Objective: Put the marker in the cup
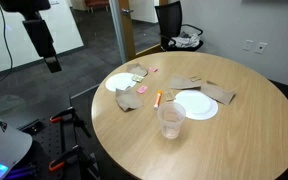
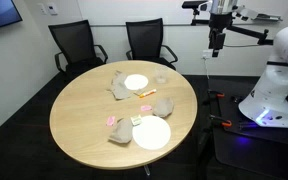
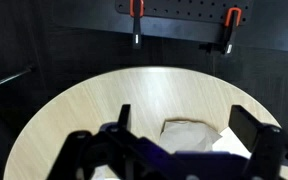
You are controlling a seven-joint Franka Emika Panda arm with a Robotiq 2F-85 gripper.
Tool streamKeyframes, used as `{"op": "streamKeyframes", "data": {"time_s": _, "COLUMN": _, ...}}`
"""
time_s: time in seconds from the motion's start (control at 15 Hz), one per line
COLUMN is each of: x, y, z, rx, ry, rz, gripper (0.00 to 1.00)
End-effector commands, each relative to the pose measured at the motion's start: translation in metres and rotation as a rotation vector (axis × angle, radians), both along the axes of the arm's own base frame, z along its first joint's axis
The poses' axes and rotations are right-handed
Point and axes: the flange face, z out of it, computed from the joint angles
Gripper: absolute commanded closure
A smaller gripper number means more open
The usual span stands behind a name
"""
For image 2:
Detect pink packet near napkin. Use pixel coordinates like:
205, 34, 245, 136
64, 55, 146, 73
106, 116, 115, 126

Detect black office chair left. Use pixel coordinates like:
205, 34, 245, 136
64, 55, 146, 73
48, 20, 108, 75

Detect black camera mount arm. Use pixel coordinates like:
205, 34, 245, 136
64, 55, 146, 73
182, 0, 282, 57

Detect pink packet centre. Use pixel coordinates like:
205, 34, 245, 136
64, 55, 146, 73
140, 105, 152, 111

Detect small white paper plate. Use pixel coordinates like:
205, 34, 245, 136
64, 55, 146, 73
124, 74, 148, 90

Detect clear plastic cup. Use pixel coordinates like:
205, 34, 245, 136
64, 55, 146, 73
155, 66, 167, 83

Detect brown napkin by small plate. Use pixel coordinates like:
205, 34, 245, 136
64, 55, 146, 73
108, 71, 131, 100

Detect orange black clamp upper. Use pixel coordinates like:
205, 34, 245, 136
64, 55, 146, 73
207, 89, 225, 98

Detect black office chair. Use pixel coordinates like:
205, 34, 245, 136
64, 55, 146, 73
48, 20, 108, 75
126, 18, 178, 70

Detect orange white marker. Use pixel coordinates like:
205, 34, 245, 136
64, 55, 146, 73
139, 89, 157, 98

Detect yellow green packet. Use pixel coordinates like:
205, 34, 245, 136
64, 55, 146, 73
131, 115, 142, 126

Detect orange black clamp lower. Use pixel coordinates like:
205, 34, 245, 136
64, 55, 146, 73
209, 115, 232, 127

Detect round wooden table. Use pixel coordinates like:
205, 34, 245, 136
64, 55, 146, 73
50, 60, 197, 170

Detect black perforated base board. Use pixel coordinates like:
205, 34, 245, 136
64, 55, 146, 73
209, 79, 288, 180

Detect large white paper plate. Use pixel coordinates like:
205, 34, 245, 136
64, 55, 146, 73
132, 116, 171, 150

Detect white light switch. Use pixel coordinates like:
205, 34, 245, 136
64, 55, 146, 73
38, 3, 47, 15

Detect brown napkin middle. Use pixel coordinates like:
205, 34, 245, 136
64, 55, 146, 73
153, 98, 174, 117

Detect white thermostat panel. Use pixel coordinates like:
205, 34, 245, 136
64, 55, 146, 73
47, 3, 58, 15

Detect orange black clamp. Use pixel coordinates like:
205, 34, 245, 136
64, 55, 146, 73
209, 115, 232, 127
207, 89, 225, 98

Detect black office chair right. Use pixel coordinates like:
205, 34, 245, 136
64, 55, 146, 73
126, 18, 178, 70

